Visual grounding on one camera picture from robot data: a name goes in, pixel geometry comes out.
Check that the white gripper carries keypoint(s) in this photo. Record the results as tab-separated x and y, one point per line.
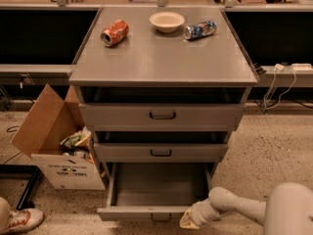
200	211

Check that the grey bottom drawer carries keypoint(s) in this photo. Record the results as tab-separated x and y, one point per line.
158	192

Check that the grey drawer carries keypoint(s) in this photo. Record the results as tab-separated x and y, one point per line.
160	147
161	109
158	192

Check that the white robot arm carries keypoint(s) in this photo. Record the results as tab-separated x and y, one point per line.
288	210

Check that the grey middle drawer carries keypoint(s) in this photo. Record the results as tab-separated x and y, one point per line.
160	147

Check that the grey metal drawer cabinet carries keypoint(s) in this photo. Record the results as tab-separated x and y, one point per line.
148	58

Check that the grey top drawer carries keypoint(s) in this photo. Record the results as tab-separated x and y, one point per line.
161	109

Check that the trash in cardboard box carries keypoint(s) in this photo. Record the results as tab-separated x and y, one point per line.
77	144

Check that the open cardboard box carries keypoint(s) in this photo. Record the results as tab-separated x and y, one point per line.
50	120

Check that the white red sneaker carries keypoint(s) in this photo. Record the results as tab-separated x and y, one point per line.
21	221

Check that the white power strip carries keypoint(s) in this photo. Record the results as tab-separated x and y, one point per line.
301	67

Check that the blue white soda can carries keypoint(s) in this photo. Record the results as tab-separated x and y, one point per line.
200	30

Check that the crushed orange soda can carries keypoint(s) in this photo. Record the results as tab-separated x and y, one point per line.
114	33

